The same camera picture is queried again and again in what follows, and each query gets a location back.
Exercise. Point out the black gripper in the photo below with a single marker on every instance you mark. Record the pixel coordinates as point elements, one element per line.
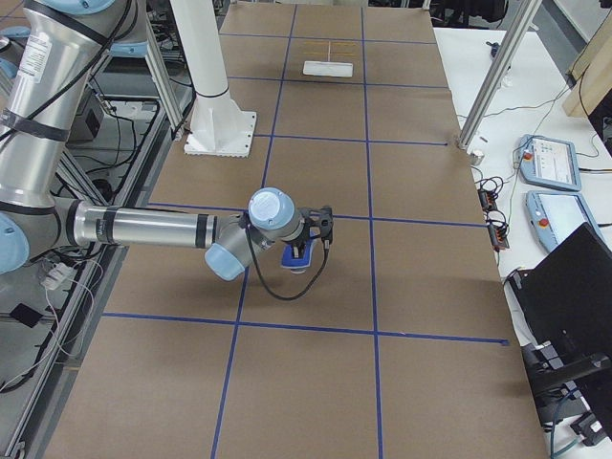
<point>300,239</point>

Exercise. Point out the blue towel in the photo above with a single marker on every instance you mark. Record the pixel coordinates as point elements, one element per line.
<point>296,264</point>

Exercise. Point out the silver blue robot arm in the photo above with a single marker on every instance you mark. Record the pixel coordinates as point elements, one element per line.
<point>68,38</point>

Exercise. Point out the white wooden towel rack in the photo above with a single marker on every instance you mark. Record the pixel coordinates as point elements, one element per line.
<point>321,59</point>

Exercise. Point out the upper orange connector block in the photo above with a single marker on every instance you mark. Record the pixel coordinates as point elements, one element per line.
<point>487,199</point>

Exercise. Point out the orange connector block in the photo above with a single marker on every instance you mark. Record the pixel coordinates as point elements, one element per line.
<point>498,238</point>
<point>487,199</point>

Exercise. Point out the small metal cylinder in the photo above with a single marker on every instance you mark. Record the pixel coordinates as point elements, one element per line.
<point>476,157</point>

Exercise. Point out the lower orange connector block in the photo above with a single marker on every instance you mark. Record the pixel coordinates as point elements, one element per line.
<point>498,238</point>

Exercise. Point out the grey electronics box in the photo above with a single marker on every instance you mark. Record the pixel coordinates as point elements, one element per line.
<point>87,123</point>

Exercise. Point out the lower teach pendant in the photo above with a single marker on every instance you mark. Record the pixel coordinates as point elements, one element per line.
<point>556,214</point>

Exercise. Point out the teach pendant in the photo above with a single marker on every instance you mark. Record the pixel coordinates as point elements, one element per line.
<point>556,214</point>
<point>548,162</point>

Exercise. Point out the upper teach pendant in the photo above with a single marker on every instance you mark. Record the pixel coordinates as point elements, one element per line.
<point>548,162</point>

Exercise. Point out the black laptop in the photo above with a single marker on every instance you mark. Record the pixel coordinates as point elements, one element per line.
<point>566,298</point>

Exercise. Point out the black monitor stand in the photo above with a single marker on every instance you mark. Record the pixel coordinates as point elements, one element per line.
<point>580,388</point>

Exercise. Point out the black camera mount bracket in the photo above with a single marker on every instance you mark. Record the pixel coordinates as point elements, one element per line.
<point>318,223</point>

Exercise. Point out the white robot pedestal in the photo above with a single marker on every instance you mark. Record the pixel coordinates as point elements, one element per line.
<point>218,127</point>

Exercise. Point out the aluminium frame strut left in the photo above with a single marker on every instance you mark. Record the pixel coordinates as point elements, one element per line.
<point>161,79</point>

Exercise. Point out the aluminium frame post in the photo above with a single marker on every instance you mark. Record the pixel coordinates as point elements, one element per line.
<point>499,67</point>

